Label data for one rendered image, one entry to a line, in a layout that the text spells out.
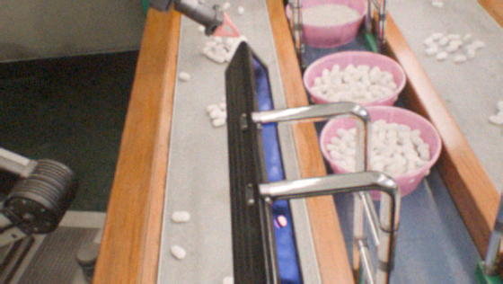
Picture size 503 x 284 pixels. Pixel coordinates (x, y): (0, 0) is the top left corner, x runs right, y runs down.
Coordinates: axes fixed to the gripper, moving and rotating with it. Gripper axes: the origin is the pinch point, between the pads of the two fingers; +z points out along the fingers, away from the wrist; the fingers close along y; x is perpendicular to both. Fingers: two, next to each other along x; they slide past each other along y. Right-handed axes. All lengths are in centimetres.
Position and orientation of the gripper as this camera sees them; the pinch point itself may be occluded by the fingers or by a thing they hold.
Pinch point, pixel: (236, 34)
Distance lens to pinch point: 167.2
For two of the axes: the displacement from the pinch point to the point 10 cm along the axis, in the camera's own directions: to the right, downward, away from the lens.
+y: -0.9, -6.1, 7.9
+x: -5.6, 6.9, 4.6
